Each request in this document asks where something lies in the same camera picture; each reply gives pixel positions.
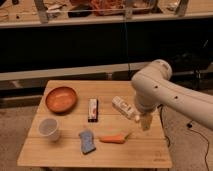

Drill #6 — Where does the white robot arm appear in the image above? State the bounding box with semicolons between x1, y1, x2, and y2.
131;59;213;130

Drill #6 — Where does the orange carrot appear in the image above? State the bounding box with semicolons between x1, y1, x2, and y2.
99;133;130;144

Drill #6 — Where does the blue sponge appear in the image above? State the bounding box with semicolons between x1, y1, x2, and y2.
79;130;96;154

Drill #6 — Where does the wooden table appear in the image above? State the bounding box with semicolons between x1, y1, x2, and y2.
17;80;172;169

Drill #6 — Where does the orange wooden bowl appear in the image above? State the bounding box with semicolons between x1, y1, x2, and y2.
45;86;77;113

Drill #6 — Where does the translucent plastic cup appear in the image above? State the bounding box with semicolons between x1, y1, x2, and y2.
38;118;60;142

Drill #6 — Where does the long shelf bench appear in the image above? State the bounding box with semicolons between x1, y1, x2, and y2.
0;0;213;29

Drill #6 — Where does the black cable on floor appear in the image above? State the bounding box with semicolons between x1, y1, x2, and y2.
156;103;212;171

